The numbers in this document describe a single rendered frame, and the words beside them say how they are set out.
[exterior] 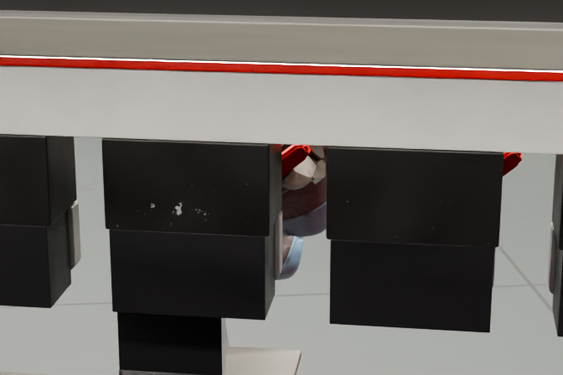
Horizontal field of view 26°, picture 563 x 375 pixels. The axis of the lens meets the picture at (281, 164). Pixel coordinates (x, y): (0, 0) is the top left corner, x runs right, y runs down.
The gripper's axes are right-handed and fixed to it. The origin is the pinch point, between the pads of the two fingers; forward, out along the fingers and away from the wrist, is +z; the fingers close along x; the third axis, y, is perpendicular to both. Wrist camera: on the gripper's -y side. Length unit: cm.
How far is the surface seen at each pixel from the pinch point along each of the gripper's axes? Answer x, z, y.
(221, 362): -10.2, 8.0, 14.7
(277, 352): -20.1, -19.8, 21.2
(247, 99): 7.7, 11.0, -4.7
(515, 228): -129, -364, 49
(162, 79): 13.7, 10.9, 0.0
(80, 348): -38, -228, 156
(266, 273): -5.6, 10.0, 4.7
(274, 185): 0.0, 7.9, -0.5
